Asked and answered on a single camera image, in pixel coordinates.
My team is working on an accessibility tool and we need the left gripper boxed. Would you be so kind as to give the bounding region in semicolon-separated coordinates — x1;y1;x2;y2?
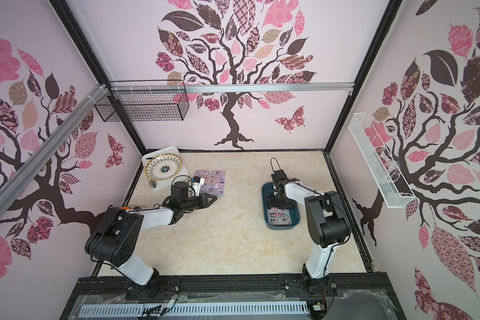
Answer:
181;193;217;212

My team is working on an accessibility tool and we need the pink sticker sheet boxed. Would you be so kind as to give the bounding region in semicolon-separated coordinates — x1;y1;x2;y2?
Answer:
208;170;226;196
194;169;211;189

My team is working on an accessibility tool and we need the teal plastic storage box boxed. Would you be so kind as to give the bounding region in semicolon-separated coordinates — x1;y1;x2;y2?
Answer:
261;182;301;230

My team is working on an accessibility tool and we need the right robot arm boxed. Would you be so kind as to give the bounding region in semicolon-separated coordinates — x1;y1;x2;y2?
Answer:
265;169;351;285

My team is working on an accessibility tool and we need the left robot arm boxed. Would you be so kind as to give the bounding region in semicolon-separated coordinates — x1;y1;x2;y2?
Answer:
85;177;217;287

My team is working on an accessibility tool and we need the remaining sticker sheet in box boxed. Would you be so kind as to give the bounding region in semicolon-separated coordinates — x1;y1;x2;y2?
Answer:
267;207;293;226

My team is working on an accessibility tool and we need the white square tray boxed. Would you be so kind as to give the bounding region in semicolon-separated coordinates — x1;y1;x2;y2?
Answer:
141;146;189;191

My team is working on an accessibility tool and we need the patterned ceramic plate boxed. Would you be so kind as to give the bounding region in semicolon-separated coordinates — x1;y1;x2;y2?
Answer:
145;153;183;181

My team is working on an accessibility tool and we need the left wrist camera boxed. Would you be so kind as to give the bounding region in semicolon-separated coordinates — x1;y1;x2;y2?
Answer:
191;176;205;197

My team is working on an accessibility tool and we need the white slotted cable duct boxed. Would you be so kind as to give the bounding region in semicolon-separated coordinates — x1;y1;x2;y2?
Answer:
77;301;309;319

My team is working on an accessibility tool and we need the black wire basket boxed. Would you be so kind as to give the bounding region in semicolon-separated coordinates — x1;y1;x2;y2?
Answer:
95;83;190;122

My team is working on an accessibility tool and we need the white wire basket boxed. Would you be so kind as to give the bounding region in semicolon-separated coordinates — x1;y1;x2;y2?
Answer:
348;113;417;209

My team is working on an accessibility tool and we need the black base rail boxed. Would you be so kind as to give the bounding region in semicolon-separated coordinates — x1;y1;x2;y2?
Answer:
61;273;405;319

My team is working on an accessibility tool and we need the aluminium rail back wall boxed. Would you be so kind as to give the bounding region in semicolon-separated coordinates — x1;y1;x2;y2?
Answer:
111;82;355;93

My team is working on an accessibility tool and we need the aluminium rail wall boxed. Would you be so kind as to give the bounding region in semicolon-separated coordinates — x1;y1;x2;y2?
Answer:
0;84;108;218
111;82;355;93

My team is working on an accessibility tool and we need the aluminium rail left wall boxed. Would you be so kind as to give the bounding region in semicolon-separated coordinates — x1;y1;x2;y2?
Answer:
0;84;108;218

